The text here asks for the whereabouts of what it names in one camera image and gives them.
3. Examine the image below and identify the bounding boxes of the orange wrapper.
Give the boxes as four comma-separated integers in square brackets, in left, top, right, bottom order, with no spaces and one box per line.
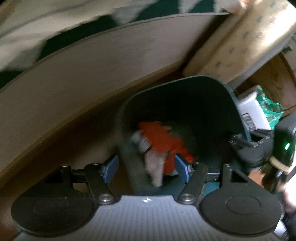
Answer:
[131,121,195,187]

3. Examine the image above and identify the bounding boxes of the dark teal trash bin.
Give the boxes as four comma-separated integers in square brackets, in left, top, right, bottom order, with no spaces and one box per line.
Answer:
[115,76,251,196]

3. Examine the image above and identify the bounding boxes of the white Dettol cardboard box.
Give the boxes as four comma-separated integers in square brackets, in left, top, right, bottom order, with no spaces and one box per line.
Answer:
[238,90,271,131]

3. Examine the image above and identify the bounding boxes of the green plastic bag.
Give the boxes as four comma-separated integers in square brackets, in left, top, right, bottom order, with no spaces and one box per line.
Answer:
[256,88,284,130]

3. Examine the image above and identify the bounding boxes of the patterned bed blanket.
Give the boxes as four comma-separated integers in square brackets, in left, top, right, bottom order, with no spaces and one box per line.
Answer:
[1,1,248,86]

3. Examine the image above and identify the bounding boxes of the wooden bed frame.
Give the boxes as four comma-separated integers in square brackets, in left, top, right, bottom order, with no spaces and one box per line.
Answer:
[1,13,216,184]

